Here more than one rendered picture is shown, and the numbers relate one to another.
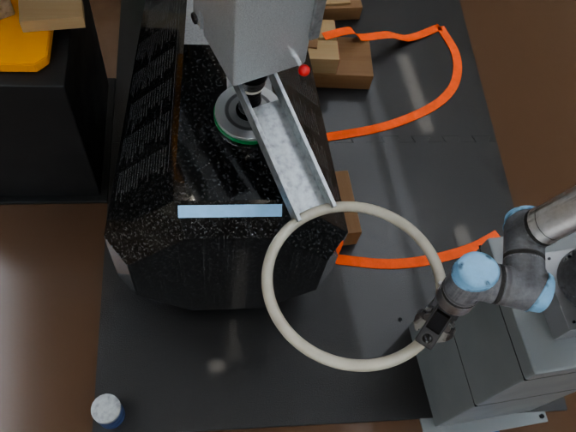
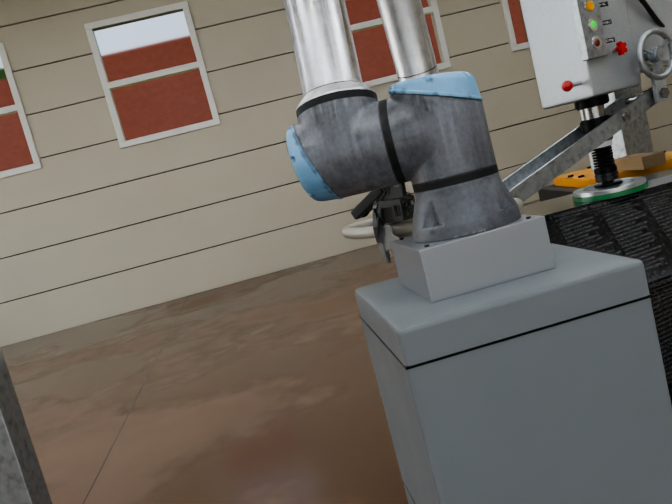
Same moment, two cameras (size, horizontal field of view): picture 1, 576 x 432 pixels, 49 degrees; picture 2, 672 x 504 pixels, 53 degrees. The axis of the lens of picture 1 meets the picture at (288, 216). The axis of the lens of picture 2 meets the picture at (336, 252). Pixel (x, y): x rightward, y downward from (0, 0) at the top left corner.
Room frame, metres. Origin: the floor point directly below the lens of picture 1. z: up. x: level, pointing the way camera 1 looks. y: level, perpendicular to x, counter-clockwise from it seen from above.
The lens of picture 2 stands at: (0.87, -2.02, 1.11)
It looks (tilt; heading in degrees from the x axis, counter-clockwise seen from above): 7 degrees down; 105
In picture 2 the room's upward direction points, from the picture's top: 15 degrees counter-clockwise
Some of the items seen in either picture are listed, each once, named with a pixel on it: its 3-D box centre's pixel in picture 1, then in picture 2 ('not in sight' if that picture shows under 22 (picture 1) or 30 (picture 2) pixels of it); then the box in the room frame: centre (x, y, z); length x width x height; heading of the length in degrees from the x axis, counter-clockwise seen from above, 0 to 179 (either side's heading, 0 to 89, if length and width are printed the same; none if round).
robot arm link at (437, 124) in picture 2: not in sight; (436, 126); (0.78, -0.83, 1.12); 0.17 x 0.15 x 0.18; 1
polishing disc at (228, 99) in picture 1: (249, 111); (608, 186); (1.18, 0.19, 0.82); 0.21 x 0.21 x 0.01
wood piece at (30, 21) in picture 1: (52, 13); (638, 161); (1.40, 0.91, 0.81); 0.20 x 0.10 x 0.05; 113
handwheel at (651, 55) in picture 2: not in sight; (646, 57); (1.34, 0.17, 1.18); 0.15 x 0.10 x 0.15; 38
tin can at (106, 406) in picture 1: (108, 411); not in sight; (0.32, 0.47, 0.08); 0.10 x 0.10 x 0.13
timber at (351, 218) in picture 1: (339, 207); not in sight; (1.33, -0.20, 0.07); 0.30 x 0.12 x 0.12; 20
